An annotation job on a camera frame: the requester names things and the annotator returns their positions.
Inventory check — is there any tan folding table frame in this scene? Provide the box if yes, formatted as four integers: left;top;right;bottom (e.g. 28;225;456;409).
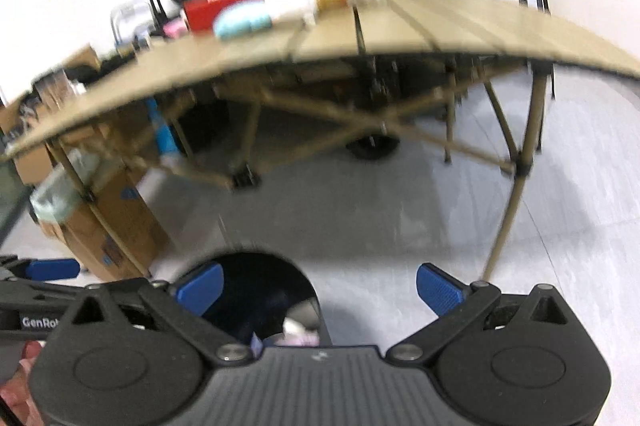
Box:
4;0;639;278

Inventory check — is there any light blue fluffy cloth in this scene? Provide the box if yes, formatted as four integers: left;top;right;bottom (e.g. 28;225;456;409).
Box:
213;0;272;40

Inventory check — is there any red cardboard box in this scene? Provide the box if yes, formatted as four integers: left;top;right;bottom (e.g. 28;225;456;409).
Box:
182;0;244;33

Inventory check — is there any black round trash bin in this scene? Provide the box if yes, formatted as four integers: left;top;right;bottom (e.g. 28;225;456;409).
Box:
172;248;332;348

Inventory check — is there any clear plastic snack container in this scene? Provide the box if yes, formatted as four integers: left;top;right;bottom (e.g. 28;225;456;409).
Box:
34;68;76;110

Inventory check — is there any person's hand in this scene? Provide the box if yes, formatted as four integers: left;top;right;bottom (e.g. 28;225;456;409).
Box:
1;340;44;426

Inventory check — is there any cardboard box with bag liner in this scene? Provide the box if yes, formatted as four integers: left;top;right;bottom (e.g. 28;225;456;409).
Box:
30;150;168;282

